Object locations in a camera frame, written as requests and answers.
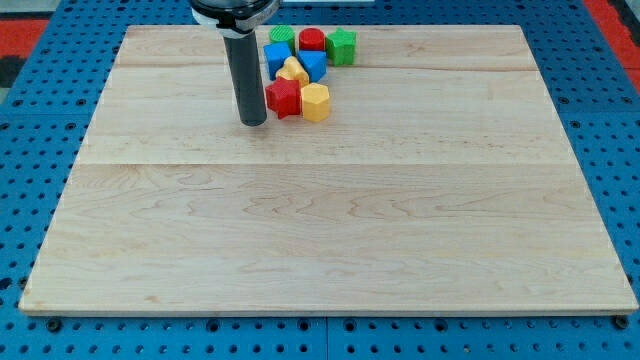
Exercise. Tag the yellow heart block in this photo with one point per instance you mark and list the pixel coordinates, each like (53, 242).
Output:
(293, 70)

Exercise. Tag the red cylinder block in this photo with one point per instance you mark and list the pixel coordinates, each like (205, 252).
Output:
(311, 39)

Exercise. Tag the blue triangle block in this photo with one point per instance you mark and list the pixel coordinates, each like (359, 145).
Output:
(314, 62)

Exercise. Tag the black white robot arm flange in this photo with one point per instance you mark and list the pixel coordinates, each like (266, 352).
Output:
(233, 17)

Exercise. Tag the blue cube block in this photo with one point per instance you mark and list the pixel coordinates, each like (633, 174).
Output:
(275, 55)

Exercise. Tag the red star block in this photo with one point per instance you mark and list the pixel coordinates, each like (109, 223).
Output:
(284, 97)

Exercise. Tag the light wooden board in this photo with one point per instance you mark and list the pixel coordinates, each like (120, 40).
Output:
(441, 184)

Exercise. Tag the green cylinder block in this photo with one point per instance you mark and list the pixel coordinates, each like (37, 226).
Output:
(283, 34)

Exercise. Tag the yellow hexagon block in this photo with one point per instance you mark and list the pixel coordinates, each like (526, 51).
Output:
(315, 102)

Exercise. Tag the green star block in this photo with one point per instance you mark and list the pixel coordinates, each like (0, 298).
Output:
(340, 46)

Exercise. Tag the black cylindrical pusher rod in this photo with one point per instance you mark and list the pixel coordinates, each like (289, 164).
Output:
(244, 65)

